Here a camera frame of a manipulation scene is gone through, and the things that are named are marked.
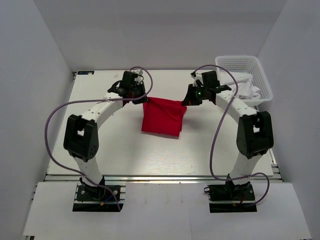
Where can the black blue sticker label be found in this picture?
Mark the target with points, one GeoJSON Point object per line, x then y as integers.
{"type": "Point", "coordinates": [91, 72]}

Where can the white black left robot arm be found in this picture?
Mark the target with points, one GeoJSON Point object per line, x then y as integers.
{"type": "Point", "coordinates": [81, 138]}

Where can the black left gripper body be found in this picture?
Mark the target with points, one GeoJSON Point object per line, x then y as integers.
{"type": "Point", "coordinates": [138, 91]}

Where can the white plastic basket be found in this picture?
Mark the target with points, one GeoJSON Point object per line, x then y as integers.
{"type": "Point", "coordinates": [248, 64]}

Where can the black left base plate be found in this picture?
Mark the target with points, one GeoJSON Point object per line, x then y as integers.
{"type": "Point", "coordinates": [87, 200]}

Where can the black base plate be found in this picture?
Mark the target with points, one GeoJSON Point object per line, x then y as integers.
{"type": "Point", "coordinates": [87, 200]}
{"type": "Point", "coordinates": [225, 200]}

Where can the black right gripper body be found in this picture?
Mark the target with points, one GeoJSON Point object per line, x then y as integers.
{"type": "Point", "coordinates": [197, 94]}

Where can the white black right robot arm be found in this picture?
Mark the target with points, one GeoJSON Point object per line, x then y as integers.
{"type": "Point", "coordinates": [254, 128]}

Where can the white t shirt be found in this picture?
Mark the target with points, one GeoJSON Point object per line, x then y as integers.
{"type": "Point", "coordinates": [246, 89]}

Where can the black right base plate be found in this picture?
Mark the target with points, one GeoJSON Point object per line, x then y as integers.
{"type": "Point", "coordinates": [225, 200]}

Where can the red t shirt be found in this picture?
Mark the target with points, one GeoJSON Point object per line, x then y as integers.
{"type": "Point", "coordinates": [163, 117]}

